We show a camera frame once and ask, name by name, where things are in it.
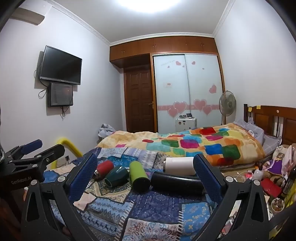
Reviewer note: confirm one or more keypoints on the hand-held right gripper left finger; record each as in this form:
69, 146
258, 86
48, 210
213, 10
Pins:
84, 173

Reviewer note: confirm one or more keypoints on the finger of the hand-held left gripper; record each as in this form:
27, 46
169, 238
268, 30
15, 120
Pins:
32, 144
52, 153

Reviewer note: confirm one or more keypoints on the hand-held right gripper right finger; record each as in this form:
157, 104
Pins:
207, 176

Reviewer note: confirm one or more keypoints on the black tumbler cup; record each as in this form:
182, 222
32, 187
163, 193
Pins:
175, 182

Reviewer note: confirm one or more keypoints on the light green tumbler cup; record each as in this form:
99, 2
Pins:
138, 176

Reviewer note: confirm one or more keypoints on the yellow foam tube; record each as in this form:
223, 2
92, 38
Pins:
69, 144

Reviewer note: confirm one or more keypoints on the red bottle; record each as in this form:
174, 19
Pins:
105, 166

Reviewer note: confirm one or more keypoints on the dark green mug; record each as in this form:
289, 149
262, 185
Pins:
118, 175

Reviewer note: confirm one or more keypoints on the colourful squares blanket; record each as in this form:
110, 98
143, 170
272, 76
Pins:
196, 143

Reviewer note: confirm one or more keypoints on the grey clothes pile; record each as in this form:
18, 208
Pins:
106, 131

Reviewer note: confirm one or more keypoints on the white spray bottle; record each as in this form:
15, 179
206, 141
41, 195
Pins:
257, 172

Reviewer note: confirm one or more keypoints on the small white cabinet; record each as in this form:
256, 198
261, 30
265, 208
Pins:
186, 124

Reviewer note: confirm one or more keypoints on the lilac checked pillow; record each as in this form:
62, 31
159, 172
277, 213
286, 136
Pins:
251, 131

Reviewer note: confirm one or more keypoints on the red box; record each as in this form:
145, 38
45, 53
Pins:
270, 186

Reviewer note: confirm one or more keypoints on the blue patchwork blanket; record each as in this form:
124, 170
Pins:
150, 208

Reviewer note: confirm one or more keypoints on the grey checked pillow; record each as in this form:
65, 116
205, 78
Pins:
271, 142

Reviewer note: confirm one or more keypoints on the bowl of coins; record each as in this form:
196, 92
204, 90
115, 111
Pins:
277, 205

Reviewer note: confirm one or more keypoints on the standing fan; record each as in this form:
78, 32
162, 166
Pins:
227, 102

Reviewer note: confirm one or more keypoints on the dark glass bottle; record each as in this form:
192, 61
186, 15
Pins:
286, 185

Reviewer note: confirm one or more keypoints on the wooden bed headboard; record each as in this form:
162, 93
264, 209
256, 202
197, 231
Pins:
268, 118

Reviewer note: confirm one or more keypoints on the pink plastic bag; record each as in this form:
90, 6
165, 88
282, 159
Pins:
290, 160

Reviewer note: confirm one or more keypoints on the wooden wardrobe with heart stickers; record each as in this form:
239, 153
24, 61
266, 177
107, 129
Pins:
185, 92

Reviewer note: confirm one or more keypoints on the brown wooden door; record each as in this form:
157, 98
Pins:
138, 102

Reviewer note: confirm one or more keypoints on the white air conditioner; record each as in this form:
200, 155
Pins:
31, 16

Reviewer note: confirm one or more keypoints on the ceiling light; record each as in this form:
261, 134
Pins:
151, 4

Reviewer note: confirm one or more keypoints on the small black wall monitor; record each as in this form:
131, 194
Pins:
60, 94

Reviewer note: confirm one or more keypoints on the wall-mounted black television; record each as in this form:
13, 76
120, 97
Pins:
61, 66

